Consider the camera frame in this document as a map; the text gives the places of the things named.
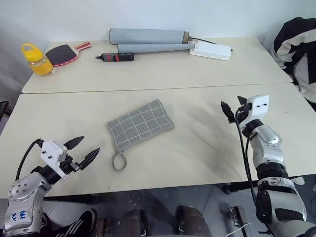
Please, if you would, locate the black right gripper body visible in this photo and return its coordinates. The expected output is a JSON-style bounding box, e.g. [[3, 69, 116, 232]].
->
[[228, 103, 253, 124]]

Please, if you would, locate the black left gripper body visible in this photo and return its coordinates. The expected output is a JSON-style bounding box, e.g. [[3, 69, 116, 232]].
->
[[59, 156, 80, 175]]

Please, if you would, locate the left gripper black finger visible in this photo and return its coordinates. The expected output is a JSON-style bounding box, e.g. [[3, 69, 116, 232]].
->
[[78, 147, 101, 171], [64, 136, 85, 151]]

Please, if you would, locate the grey checked fabric pouch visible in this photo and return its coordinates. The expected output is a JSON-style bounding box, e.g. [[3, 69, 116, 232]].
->
[[107, 98, 176, 171]]

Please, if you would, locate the white flat box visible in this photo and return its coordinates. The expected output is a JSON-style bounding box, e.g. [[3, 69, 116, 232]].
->
[[189, 40, 233, 62]]

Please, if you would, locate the black shoe with white stripes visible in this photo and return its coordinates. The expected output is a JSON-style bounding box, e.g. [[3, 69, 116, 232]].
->
[[53, 208, 98, 237]]

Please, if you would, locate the black and white jacket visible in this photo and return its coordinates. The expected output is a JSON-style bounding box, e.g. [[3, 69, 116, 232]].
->
[[270, 16, 316, 110]]

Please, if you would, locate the dark object at room edge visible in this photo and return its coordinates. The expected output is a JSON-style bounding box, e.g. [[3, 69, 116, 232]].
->
[[0, 99, 11, 118]]

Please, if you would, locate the yellow lidded plastic jar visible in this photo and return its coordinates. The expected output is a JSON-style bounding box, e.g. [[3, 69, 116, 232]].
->
[[20, 43, 55, 78]]

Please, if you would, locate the black table tennis paddle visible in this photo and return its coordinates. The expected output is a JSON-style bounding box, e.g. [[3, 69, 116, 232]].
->
[[44, 41, 92, 68]]

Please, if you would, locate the small grey rolled mat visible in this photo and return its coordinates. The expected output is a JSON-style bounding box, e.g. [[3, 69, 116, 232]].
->
[[117, 42, 196, 55]]

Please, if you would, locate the black red electric screwdriver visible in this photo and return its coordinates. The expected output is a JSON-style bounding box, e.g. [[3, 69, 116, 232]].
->
[[94, 52, 135, 63]]

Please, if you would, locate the rusty metal bar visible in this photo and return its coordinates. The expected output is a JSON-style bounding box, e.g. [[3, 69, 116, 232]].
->
[[228, 205, 252, 237]]

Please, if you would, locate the large grey rolled mat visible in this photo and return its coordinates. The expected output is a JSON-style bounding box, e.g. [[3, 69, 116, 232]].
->
[[108, 28, 193, 46]]

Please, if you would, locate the large dark brown rounded shape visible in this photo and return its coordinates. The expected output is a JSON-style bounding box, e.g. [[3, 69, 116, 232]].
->
[[175, 205, 211, 237]]

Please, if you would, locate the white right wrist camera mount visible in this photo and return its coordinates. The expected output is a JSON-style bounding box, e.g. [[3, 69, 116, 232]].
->
[[240, 94, 270, 129]]

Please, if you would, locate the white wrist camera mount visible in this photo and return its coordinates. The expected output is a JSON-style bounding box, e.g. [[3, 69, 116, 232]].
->
[[39, 140, 69, 179], [240, 94, 270, 129]]

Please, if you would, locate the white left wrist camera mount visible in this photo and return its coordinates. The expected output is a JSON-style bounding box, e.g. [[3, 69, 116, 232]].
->
[[39, 140, 69, 179]]

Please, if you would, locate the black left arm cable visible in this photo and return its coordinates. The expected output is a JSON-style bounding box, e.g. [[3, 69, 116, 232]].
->
[[15, 139, 44, 182]]

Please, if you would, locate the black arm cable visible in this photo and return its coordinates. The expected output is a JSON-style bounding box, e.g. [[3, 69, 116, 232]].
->
[[15, 139, 44, 182], [235, 110, 275, 237]]

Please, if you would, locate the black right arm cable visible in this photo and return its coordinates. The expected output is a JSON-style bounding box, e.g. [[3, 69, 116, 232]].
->
[[235, 110, 275, 237]]

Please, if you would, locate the thin white cable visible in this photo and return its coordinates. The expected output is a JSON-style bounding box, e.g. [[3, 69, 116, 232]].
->
[[226, 222, 253, 237]]

